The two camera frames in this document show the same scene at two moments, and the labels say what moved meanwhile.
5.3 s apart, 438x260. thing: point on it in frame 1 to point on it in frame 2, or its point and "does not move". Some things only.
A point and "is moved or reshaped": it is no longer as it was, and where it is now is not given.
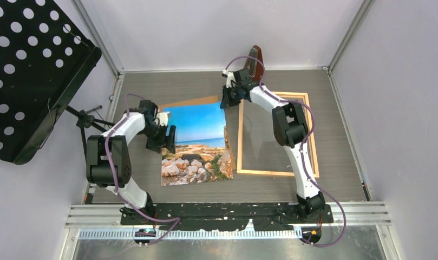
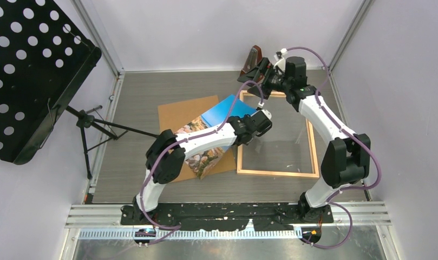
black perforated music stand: (38, 59) does not move
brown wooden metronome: (254, 65) does not move
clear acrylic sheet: (261, 149) does not move
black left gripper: (156, 145) to (245, 117)
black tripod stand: (85, 120) does not move
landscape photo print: (201, 152) is moved or reshaped
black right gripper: (226, 102) to (270, 71)
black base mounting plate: (217, 217) does not move
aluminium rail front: (91, 216) does not move
